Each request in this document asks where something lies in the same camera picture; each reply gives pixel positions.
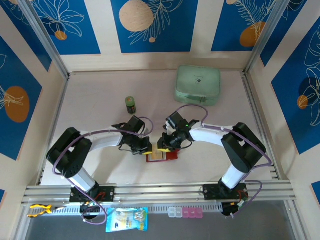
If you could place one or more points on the red leather card holder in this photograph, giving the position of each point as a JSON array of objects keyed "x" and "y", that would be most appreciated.
[{"x": 172, "y": 155}]

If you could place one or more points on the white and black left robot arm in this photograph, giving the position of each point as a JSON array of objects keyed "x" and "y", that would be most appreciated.
[{"x": 75, "y": 150}]

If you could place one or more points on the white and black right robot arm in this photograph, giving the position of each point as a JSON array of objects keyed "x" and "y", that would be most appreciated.
[{"x": 207, "y": 136}]

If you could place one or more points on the small green bottle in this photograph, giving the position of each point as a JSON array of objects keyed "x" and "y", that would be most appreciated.
[{"x": 130, "y": 105}]

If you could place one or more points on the mint green zip pouch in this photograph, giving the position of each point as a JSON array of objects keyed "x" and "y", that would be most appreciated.
[{"x": 197, "y": 85}]

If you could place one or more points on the clear and pink pill organiser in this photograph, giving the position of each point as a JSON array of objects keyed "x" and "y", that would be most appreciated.
[{"x": 185, "y": 213}]

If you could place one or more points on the blue snack bag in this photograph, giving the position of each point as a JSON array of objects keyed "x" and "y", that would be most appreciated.
[{"x": 127, "y": 220}]

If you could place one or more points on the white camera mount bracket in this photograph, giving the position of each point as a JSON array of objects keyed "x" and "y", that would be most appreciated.
[{"x": 169, "y": 128}]

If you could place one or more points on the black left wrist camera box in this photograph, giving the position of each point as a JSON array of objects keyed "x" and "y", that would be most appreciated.
[{"x": 135, "y": 123}]

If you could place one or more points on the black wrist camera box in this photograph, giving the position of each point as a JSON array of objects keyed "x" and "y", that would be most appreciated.
[
  {"x": 135, "y": 123},
  {"x": 176, "y": 118}
]

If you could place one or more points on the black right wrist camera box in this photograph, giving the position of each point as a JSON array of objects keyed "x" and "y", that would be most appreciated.
[{"x": 176, "y": 118}]

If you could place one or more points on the aluminium mounting rail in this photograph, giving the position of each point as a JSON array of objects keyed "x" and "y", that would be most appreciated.
[{"x": 160, "y": 192}]

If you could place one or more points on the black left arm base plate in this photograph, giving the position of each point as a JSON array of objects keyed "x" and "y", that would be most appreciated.
[{"x": 107, "y": 193}]

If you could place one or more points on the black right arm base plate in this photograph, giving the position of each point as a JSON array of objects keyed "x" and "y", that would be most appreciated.
[{"x": 210, "y": 191}]

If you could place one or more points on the aluminium side rail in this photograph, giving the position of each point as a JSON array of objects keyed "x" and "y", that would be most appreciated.
[
  {"x": 252, "y": 100},
  {"x": 55, "y": 125}
]

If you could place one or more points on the aluminium frame post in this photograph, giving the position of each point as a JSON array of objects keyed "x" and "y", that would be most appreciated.
[
  {"x": 46, "y": 37},
  {"x": 265, "y": 37}
]

